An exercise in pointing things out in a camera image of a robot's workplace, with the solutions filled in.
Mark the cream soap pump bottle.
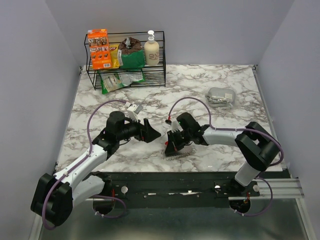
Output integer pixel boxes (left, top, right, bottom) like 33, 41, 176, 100
144, 30, 160, 66

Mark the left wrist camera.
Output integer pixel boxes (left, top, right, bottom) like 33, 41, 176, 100
126, 103, 143, 122

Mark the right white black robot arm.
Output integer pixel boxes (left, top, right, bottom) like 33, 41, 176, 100
164, 112, 283, 196

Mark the red carabiner keyring with chain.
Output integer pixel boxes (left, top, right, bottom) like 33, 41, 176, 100
164, 142, 197, 160

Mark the white green pouch bag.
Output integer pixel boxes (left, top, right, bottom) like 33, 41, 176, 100
118, 71, 145, 87

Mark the orange product box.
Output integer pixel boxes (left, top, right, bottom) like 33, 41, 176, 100
87, 29, 112, 70

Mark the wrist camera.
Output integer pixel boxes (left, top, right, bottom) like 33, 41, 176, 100
165, 119, 180, 133
126, 103, 143, 122

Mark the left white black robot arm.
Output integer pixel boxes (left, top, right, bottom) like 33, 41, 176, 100
30, 111, 161, 230

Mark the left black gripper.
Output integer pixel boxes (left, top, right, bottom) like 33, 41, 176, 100
117, 114, 161, 143

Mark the green white snack bag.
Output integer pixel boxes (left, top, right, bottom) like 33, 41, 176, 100
98, 72, 125, 95

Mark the aluminium extrusion rail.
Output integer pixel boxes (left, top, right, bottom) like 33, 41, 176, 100
39, 177, 305, 201

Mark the yellow snack bag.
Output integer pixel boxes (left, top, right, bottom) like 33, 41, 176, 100
109, 44, 120, 69

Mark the brown green coffee bag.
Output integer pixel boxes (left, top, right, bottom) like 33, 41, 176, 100
117, 37, 145, 69

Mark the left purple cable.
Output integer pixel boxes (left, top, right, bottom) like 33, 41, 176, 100
41, 99, 132, 230

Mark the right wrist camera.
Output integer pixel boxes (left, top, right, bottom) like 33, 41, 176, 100
165, 119, 180, 133

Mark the black wire shelf rack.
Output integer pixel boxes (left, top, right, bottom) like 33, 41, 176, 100
84, 29, 167, 94

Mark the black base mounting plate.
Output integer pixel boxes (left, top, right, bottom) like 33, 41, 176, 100
51, 169, 261, 209

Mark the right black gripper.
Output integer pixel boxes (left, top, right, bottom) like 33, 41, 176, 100
164, 128, 192, 154

